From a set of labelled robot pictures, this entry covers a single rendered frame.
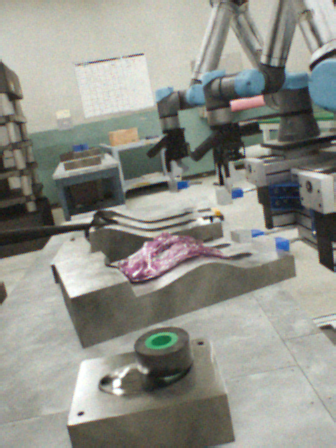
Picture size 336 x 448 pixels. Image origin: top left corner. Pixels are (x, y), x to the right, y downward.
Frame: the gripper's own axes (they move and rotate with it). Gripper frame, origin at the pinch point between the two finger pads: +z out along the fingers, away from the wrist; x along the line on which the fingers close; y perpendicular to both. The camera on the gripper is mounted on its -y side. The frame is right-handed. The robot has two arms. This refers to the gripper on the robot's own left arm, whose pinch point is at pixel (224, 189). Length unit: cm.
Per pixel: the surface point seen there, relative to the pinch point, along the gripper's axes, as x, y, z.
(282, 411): -84, -23, 15
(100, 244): -9.2, -41.2, 6.1
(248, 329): -61, -18, 15
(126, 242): -10.2, -34.0, 6.9
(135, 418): -85, -42, 9
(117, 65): 632, 49, -115
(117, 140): 574, 19, 0
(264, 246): -38.2, -4.3, 8.0
